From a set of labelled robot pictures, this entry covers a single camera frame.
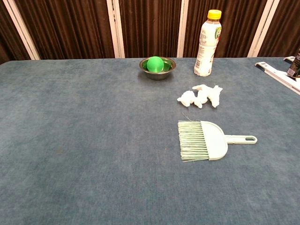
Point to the light green hand brush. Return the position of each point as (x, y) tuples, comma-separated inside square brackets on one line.
[(214, 143)]

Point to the stainless steel bowl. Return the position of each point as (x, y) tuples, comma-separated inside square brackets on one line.
[(161, 74)]

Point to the green ball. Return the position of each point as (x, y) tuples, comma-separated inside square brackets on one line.
[(154, 63)]

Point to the blue felt table mat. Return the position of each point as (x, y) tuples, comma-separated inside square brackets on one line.
[(93, 140)]

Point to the brown curtain screen panel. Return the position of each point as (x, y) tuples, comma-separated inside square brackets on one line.
[(4, 35), (150, 28), (234, 28), (70, 28), (286, 23)]

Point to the white bottle yellow cap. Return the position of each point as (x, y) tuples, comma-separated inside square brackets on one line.
[(205, 47)]

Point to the white folding stand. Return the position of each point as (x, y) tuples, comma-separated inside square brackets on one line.
[(274, 73)]

